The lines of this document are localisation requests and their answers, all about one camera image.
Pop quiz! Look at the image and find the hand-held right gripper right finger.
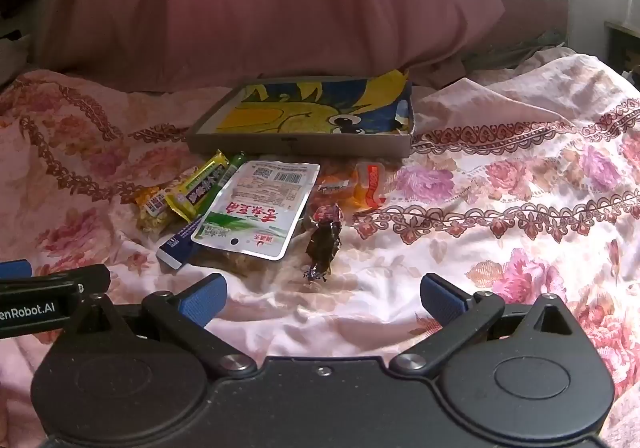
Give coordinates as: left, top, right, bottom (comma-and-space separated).
390, 273, 577, 377

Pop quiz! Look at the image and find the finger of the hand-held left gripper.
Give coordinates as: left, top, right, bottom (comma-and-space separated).
0, 259, 34, 280

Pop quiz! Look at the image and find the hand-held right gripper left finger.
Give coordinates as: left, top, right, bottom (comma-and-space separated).
75, 272, 258, 378

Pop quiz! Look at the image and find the blue stick packet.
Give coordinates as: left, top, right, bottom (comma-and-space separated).
156, 215, 207, 270

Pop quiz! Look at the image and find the golden crinkled snack packet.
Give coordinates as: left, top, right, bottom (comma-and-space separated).
134, 167, 201, 235

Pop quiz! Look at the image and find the white green snack packet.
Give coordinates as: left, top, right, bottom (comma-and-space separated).
191, 160, 321, 261

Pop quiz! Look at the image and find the yellow green biscuit packet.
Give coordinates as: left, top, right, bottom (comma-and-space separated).
166, 149, 236, 223

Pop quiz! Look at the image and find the dark purple candy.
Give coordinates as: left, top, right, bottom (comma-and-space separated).
300, 202, 345, 282

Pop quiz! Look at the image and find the green sausage stick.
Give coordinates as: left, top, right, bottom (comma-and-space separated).
200, 151, 247, 217

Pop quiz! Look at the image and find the orange meat snack packet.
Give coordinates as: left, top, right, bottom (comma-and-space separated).
312, 168, 359, 209

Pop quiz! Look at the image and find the grey cardboard tray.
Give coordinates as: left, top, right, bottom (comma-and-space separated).
186, 70, 416, 160

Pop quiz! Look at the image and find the floral pink bedsheet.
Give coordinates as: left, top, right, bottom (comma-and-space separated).
0, 47, 640, 448

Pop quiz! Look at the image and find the blue yellow painted paper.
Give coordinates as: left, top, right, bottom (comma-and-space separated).
215, 69, 414, 136

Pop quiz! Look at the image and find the grey green cloth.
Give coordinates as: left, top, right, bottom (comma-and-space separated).
460, 29, 572, 75

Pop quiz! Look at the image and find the pink duvet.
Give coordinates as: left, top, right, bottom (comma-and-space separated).
35, 0, 507, 93

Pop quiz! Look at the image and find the dark wooden cabinet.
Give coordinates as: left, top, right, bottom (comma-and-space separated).
602, 20, 640, 81

